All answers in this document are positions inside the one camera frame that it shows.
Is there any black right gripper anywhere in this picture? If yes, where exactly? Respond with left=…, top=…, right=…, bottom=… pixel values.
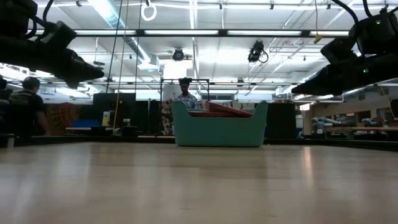
left=291, top=52, right=398, bottom=96

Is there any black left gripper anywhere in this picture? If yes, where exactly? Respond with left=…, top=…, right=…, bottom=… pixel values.
left=0, top=34, right=105, bottom=90

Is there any red popcorn packet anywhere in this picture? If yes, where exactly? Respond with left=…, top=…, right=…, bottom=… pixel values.
left=204, top=100, right=255, bottom=119

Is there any teal plastic basket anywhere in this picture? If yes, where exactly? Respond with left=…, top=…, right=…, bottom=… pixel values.
left=172, top=100, right=269, bottom=148

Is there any brown red patterned cloth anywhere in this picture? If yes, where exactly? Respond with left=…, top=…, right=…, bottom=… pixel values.
left=46, top=102, right=82, bottom=136

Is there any blue box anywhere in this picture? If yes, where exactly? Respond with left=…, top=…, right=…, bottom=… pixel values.
left=70, top=119, right=104, bottom=128

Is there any black cabinet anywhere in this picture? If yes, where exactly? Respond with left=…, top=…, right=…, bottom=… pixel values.
left=266, top=102, right=297, bottom=140

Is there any person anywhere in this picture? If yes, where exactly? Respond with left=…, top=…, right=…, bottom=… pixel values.
left=174, top=77, right=200, bottom=111
left=7, top=76, right=53, bottom=138

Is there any wooden workbench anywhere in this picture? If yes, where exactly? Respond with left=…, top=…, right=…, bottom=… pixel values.
left=323, top=125, right=398, bottom=133

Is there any black round ceiling device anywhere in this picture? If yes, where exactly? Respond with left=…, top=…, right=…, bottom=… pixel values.
left=172, top=48, right=186, bottom=62

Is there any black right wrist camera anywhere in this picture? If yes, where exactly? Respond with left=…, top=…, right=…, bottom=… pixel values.
left=320, top=36, right=359, bottom=65

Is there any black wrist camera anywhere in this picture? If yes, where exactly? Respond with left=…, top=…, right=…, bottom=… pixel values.
left=320, top=36, right=359, bottom=65
left=39, top=20, right=78, bottom=45

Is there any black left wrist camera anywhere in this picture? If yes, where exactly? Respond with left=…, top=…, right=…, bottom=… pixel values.
left=39, top=20, right=78, bottom=45

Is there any yellow hanging rope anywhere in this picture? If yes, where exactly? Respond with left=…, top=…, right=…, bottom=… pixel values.
left=112, top=0, right=130, bottom=130

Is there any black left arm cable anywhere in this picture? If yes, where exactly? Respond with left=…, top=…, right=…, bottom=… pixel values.
left=23, top=0, right=65, bottom=40

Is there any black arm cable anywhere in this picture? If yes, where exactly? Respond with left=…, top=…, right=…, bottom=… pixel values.
left=330, top=0, right=374, bottom=24
left=23, top=0, right=65, bottom=40

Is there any black overhead camera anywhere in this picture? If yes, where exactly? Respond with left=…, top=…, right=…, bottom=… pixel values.
left=247, top=39, right=269, bottom=64

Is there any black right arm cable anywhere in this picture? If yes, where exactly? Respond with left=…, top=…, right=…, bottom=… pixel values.
left=330, top=0, right=374, bottom=24

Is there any white hanging ring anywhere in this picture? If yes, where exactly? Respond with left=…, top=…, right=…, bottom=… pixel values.
left=141, top=2, right=157, bottom=22

